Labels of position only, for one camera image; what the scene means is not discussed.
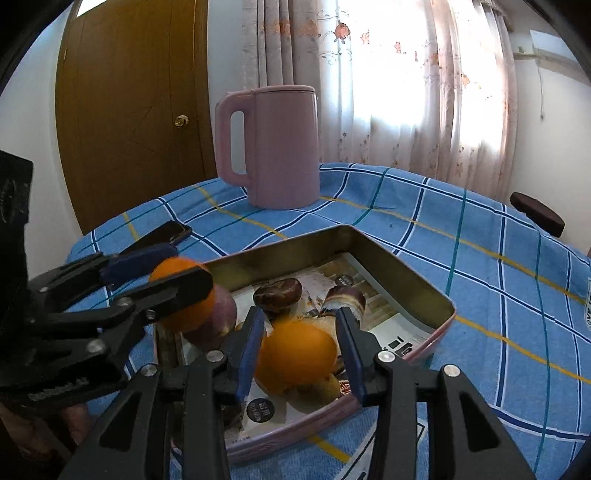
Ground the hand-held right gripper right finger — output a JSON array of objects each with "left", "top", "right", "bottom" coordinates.
[{"left": 335, "top": 307, "right": 536, "bottom": 480}]

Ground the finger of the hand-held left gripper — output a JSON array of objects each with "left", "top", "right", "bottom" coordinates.
[
  {"left": 28, "top": 244, "right": 179, "bottom": 308},
  {"left": 31, "top": 267, "right": 214, "bottom": 366}
]

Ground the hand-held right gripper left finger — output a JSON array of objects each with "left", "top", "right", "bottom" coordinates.
[{"left": 58, "top": 305, "right": 267, "bottom": 480}]

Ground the orange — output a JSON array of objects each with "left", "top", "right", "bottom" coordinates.
[
  {"left": 255, "top": 320, "right": 339, "bottom": 395},
  {"left": 148, "top": 257, "right": 217, "bottom": 334}
]

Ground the pink-rimmed metal tin tray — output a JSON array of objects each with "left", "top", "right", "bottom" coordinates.
[{"left": 152, "top": 224, "right": 458, "bottom": 464}]

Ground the person's left hand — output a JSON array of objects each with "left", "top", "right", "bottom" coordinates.
[{"left": 0, "top": 405, "right": 92, "bottom": 463}]

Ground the black smartphone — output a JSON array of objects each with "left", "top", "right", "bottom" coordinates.
[{"left": 117, "top": 220, "right": 194, "bottom": 257}]

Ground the yellow-green fruit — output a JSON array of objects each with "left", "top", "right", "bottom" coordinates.
[{"left": 295, "top": 371, "right": 343, "bottom": 407}]

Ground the purple round fruit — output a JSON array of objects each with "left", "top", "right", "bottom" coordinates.
[{"left": 182, "top": 286, "right": 238, "bottom": 352}]

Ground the printed paper tray liner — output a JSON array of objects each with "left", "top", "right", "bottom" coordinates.
[{"left": 180, "top": 253, "right": 437, "bottom": 444}]

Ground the brown chestnut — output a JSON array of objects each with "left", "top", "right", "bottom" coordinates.
[{"left": 253, "top": 278, "right": 303, "bottom": 319}]

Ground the brown wooden door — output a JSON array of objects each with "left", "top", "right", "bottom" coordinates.
[{"left": 55, "top": 0, "right": 220, "bottom": 236}]

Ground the blue plaid tablecloth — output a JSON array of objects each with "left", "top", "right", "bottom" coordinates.
[{"left": 65, "top": 161, "right": 591, "bottom": 480}]

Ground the pink electric kettle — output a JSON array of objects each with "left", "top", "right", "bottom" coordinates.
[{"left": 213, "top": 85, "right": 321, "bottom": 210}]

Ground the dark round stool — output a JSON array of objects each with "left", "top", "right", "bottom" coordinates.
[{"left": 509, "top": 192, "right": 565, "bottom": 238}]

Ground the door transom window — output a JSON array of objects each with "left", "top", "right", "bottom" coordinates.
[{"left": 74, "top": 0, "right": 139, "bottom": 17}]

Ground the floral sheer curtain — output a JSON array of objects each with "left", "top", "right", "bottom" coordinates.
[{"left": 242, "top": 0, "right": 518, "bottom": 199}]

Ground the wall power cable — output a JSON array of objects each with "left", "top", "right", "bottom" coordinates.
[{"left": 536, "top": 60, "right": 546, "bottom": 121}]

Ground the white wall air conditioner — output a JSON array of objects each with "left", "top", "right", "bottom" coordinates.
[{"left": 512, "top": 30, "right": 585, "bottom": 63}]

